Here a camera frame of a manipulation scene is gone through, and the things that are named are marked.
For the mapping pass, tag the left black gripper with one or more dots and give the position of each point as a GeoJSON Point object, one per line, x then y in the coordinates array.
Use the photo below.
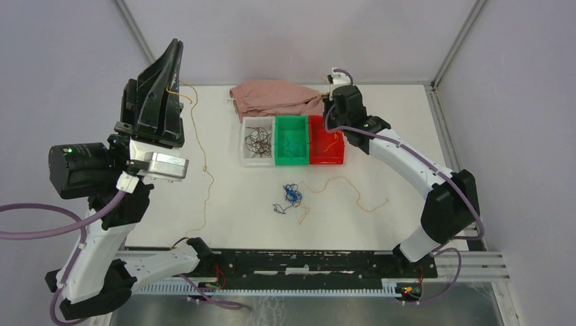
{"type": "Point", "coordinates": [148, 96]}

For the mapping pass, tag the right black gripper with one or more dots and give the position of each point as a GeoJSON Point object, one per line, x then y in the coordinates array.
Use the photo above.
{"type": "Point", "coordinates": [327, 103]}

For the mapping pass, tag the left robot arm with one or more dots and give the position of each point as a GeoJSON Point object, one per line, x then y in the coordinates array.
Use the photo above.
{"type": "Point", "coordinates": [145, 144]}

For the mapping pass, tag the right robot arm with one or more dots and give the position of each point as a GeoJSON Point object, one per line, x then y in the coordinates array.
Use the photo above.
{"type": "Point", "coordinates": [451, 198]}

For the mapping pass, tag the red plastic bin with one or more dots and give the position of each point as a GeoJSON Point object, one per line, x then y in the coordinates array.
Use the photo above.
{"type": "Point", "coordinates": [325, 148]}

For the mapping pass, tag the green plastic bin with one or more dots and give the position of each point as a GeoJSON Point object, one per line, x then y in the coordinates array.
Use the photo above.
{"type": "Point", "coordinates": [291, 140]}

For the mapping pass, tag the pink cloth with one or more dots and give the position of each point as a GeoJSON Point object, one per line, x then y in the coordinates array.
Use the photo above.
{"type": "Point", "coordinates": [275, 97]}

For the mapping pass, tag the clear plastic bin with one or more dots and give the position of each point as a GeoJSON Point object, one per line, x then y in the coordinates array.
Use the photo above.
{"type": "Point", "coordinates": [257, 148]}

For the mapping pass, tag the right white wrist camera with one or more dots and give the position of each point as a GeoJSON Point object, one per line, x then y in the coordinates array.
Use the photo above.
{"type": "Point", "coordinates": [338, 78]}

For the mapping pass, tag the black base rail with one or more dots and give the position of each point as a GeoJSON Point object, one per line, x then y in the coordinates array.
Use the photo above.
{"type": "Point", "coordinates": [259, 269]}

